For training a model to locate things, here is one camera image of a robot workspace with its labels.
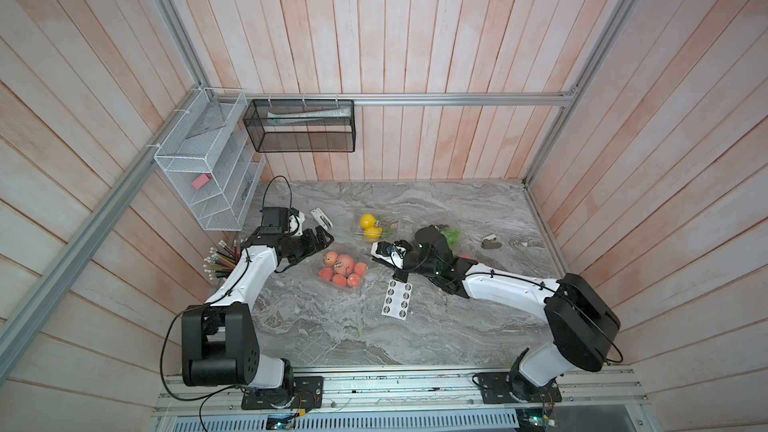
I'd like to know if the clear box of small peaches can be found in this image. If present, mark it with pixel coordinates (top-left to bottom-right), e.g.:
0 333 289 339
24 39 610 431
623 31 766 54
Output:
316 251 370 289

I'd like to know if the clear box of grapes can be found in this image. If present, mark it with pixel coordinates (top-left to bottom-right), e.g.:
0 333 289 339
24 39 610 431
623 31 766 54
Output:
437 224 462 249

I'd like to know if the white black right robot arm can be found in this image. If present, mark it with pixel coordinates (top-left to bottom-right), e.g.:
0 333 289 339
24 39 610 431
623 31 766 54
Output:
371 226 624 403

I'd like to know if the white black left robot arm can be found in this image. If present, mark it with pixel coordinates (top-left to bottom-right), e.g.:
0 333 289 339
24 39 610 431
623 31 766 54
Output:
172 207 334 410

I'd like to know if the small grey tape dispenser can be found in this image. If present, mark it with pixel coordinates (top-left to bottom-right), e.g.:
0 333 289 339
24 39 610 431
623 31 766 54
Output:
481 234 503 250

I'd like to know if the colored pencils bundle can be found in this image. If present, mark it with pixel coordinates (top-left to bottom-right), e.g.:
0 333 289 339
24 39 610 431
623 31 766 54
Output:
203 239 242 280

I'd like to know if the pink eraser block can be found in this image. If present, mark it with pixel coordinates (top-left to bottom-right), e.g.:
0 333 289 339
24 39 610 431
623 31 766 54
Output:
191 173 212 190

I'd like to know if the paper in black basket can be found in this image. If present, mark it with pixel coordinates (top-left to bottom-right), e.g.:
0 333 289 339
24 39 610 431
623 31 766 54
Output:
266 106 353 126

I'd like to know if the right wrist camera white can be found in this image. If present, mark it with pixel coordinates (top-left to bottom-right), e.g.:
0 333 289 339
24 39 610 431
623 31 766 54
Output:
371 241 403 270

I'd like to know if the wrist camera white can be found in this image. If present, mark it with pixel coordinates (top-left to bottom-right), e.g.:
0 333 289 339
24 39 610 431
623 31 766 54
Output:
288 208 305 236
371 241 403 270

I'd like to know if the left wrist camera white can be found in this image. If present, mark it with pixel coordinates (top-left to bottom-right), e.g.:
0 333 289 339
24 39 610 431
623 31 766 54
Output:
288 208 305 236

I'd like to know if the black wire mesh basket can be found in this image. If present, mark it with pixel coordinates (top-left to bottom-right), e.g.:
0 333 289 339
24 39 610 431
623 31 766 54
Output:
243 98 357 153

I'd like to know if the white wire mesh shelf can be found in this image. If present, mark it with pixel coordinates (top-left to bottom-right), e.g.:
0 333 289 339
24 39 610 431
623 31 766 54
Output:
154 87 264 232

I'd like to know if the aluminium front rail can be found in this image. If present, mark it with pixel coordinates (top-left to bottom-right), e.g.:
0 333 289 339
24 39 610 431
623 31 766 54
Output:
152 364 649 418

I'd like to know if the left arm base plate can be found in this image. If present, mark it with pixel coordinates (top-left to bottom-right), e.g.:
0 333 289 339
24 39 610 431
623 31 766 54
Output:
241 376 324 413

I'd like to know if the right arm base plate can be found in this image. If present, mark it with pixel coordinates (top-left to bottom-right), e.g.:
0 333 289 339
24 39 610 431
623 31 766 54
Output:
471 372 562 404

